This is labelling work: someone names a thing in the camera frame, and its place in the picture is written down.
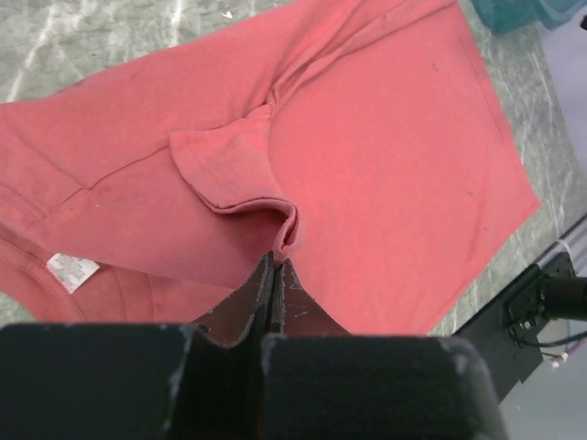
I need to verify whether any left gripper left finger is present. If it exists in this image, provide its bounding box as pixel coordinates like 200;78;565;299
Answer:
1;254;275;439

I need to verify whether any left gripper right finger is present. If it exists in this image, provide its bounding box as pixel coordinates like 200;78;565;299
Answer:
260;262;507;439

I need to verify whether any salmon pink t shirt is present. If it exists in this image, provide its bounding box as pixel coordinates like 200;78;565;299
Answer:
1;1;539;335

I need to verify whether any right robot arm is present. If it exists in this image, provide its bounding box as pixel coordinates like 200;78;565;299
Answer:
540;277;587;321

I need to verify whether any black base beam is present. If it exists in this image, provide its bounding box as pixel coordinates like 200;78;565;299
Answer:
455;252;581;400

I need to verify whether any teal plastic bin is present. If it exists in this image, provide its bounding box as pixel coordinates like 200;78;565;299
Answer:
471;0;586;35

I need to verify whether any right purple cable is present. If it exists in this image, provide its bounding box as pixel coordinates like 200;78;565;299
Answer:
549;338;587;368

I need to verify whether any aluminium frame rail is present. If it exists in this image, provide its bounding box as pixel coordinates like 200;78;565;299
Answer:
537;222;586;276

